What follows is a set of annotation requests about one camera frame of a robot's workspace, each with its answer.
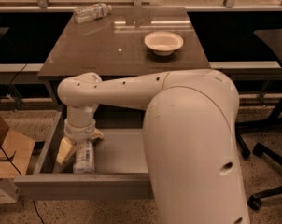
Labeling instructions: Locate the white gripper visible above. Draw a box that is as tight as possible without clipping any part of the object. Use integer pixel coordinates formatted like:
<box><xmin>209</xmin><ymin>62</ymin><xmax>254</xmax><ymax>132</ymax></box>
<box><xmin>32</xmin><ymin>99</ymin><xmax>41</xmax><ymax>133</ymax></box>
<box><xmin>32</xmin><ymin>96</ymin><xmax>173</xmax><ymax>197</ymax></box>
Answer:
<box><xmin>56</xmin><ymin>119</ymin><xmax>104</xmax><ymax>165</ymax></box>

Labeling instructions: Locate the blue labelled plastic bottle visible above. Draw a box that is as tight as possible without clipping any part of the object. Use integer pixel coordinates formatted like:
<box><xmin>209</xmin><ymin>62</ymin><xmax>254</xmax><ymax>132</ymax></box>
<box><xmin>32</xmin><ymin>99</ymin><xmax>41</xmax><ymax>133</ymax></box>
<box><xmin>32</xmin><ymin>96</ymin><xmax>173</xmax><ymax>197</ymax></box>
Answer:
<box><xmin>73</xmin><ymin>139</ymin><xmax>95</xmax><ymax>174</ymax></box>

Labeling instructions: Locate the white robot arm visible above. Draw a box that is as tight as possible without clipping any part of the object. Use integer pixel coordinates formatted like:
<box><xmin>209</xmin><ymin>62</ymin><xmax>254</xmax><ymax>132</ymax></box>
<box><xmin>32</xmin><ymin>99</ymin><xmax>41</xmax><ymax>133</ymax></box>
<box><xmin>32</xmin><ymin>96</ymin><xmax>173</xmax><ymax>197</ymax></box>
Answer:
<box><xmin>57</xmin><ymin>69</ymin><xmax>250</xmax><ymax>224</ymax></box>

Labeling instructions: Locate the open grey top drawer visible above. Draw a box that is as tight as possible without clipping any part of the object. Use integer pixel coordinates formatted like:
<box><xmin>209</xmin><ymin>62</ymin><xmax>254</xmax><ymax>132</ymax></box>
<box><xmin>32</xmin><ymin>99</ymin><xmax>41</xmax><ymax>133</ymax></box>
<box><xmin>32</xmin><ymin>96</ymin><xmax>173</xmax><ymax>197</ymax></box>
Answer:
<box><xmin>14</xmin><ymin>105</ymin><xmax>153</xmax><ymax>200</ymax></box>

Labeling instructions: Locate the grey cabinet with counter top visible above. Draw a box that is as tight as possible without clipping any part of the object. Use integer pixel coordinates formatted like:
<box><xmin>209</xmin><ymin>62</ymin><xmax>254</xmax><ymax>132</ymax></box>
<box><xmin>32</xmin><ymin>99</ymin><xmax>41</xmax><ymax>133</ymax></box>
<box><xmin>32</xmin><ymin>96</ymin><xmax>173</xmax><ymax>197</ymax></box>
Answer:
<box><xmin>37</xmin><ymin>7</ymin><xmax>212</xmax><ymax>130</ymax></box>

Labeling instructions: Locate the clear plastic water bottle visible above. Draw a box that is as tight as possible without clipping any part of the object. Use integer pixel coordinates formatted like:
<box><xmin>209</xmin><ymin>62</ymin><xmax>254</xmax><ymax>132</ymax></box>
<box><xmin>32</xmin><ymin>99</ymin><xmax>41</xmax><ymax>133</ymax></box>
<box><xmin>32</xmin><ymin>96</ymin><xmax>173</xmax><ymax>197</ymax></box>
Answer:
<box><xmin>73</xmin><ymin>3</ymin><xmax>112</xmax><ymax>23</ymax></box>

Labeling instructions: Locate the brown cardboard box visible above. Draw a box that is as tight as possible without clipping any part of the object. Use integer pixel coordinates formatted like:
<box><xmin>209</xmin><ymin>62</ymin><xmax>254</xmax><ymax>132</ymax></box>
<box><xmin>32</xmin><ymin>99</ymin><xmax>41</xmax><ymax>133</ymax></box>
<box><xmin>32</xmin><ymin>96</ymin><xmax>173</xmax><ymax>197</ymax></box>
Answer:
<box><xmin>0</xmin><ymin>116</ymin><xmax>35</xmax><ymax>178</ymax></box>

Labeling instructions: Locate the white printed box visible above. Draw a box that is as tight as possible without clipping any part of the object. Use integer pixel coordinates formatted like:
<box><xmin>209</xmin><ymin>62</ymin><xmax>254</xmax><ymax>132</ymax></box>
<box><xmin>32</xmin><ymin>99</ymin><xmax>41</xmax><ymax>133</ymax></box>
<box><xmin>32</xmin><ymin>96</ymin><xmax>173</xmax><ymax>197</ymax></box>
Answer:
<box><xmin>0</xmin><ymin>179</ymin><xmax>21</xmax><ymax>204</ymax></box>

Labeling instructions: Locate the white paper bowl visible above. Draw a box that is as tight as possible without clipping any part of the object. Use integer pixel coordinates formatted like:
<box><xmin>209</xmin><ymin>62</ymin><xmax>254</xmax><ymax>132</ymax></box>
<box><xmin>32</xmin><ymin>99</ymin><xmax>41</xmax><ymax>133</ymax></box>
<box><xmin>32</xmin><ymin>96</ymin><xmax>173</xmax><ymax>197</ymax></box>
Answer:
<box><xmin>144</xmin><ymin>32</ymin><xmax>184</xmax><ymax>56</ymax></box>

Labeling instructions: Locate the black office chair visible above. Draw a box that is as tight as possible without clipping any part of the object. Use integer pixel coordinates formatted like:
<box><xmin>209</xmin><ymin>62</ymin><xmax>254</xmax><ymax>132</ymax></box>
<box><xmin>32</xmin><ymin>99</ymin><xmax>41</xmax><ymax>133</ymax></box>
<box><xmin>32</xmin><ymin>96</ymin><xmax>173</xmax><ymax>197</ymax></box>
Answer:
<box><xmin>236</xmin><ymin>29</ymin><xmax>282</xmax><ymax>210</ymax></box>

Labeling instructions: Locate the black floor cable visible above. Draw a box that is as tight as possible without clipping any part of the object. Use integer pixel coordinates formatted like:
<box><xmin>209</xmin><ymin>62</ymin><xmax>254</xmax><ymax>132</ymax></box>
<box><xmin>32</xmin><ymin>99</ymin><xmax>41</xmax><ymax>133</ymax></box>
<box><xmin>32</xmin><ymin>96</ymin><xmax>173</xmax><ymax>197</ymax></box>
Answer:
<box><xmin>0</xmin><ymin>131</ymin><xmax>47</xmax><ymax>224</ymax></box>

